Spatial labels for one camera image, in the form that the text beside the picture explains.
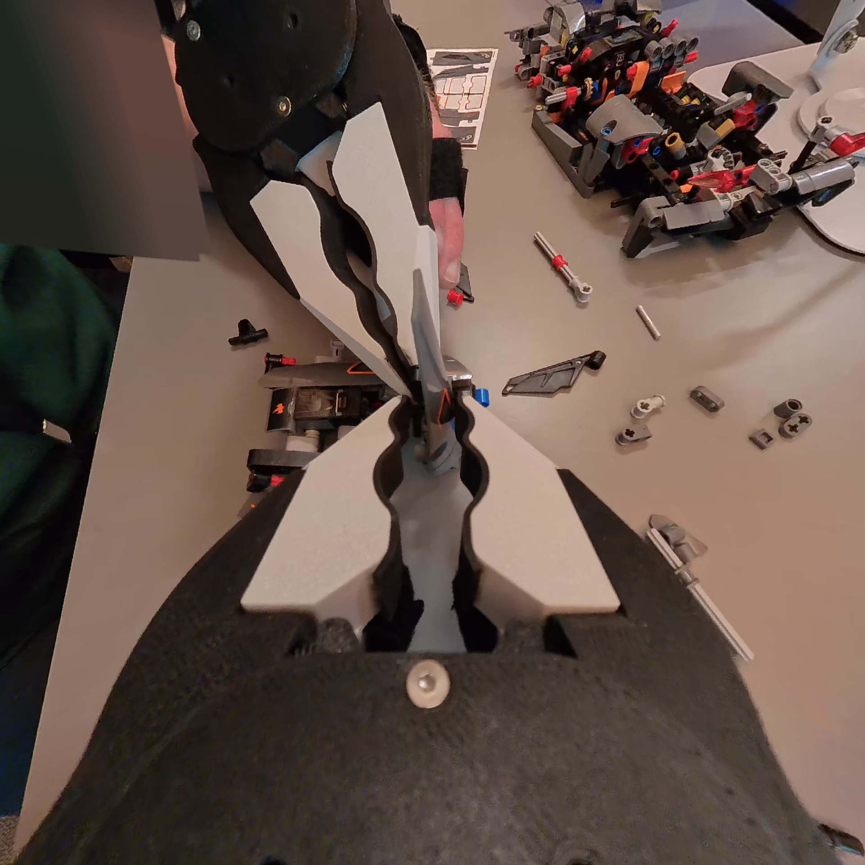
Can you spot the dark grey lego wing panel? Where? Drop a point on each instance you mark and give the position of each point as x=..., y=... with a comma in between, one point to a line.
x=426, y=338

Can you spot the black grey lego assembly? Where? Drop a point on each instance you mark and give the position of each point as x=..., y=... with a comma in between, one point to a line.
x=317, y=405

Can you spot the light grey lego connector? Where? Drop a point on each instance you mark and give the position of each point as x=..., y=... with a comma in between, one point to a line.
x=647, y=407

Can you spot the short light grey lego pin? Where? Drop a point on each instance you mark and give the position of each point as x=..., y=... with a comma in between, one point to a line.
x=647, y=322

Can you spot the large lego car chassis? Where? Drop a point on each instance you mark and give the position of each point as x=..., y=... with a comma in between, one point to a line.
x=642, y=135

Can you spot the small dark grey square piece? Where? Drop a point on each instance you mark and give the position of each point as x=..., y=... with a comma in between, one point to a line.
x=761, y=439

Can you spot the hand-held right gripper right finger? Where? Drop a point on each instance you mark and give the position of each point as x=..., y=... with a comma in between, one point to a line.
x=540, y=547

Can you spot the lego sticker sheet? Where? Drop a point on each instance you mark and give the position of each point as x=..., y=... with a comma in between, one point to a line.
x=466, y=88

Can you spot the person's blue trousers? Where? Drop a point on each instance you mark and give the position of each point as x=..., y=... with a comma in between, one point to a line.
x=17, y=730

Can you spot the person's left hand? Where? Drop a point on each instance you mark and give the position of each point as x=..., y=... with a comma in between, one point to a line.
x=449, y=243

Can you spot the black t-shaped lego piece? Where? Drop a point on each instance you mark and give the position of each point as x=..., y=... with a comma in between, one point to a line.
x=247, y=333

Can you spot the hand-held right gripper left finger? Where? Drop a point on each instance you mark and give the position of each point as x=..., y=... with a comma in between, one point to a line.
x=317, y=540

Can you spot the long grey axle red bush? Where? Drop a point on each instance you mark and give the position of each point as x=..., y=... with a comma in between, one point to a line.
x=561, y=265

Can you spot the black lego fin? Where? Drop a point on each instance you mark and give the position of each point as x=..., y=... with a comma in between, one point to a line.
x=547, y=378

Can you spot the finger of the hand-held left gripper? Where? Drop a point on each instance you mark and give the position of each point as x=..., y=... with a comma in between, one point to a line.
x=297, y=236
x=385, y=182

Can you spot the grey axle assembly blue piece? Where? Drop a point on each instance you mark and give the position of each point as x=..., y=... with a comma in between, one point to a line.
x=682, y=554

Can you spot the small dark grey lego piece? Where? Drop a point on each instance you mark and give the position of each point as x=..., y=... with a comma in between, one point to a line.
x=706, y=399

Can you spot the person's green shirt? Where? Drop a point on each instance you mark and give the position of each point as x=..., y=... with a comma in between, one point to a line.
x=47, y=405

